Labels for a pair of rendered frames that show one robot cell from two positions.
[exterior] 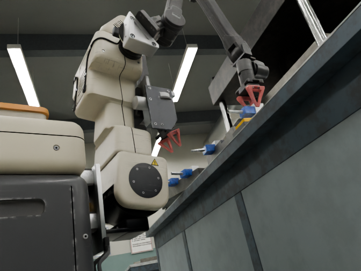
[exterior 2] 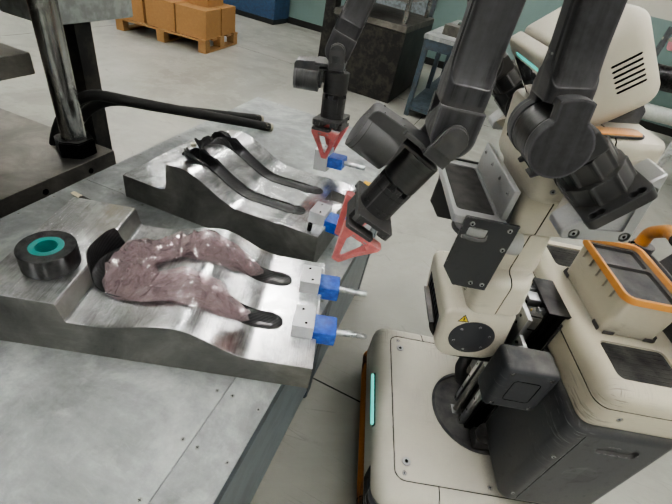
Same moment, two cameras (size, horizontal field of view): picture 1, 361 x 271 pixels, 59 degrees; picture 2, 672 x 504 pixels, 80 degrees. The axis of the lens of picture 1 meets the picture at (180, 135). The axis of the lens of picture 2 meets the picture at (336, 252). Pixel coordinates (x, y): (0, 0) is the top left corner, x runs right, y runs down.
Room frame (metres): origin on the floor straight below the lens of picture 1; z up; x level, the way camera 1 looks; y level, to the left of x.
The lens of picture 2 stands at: (1.77, 0.33, 1.39)
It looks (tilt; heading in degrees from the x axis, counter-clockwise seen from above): 38 degrees down; 213
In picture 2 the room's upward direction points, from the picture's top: 13 degrees clockwise
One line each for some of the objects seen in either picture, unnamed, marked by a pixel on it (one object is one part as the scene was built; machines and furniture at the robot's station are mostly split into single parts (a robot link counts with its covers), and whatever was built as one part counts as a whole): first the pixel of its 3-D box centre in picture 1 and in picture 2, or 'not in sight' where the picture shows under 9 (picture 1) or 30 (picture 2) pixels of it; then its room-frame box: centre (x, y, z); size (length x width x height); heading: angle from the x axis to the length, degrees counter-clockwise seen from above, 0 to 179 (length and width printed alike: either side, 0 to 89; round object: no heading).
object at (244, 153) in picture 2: not in sight; (249, 169); (1.21, -0.35, 0.92); 0.35 x 0.16 x 0.09; 111
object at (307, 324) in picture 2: (171, 182); (329, 330); (1.37, 0.09, 0.85); 0.13 x 0.05 x 0.05; 128
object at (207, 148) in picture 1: (207, 149); (339, 225); (1.16, -0.09, 0.89); 0.13 x 0.05 x 0.05; 112
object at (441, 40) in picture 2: not in sight; (462, 65); (-3.14, -1.79, 0.46); 1.90 x 0.70 x 0.92; 18
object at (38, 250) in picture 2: not in sight; (49, 254); (1.66, -0.27, 0.93); 0.08 x 0.08 x 0.04
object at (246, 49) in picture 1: (250, 64); (320, 65); (1.04, -0.32, 1.15); 0.11 x 0.09 x 0.12; 124
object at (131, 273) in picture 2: not in sight; (184, 265); (1.50, -0.16, 0.90); 0.26 x 0.18 x 0.08; 128
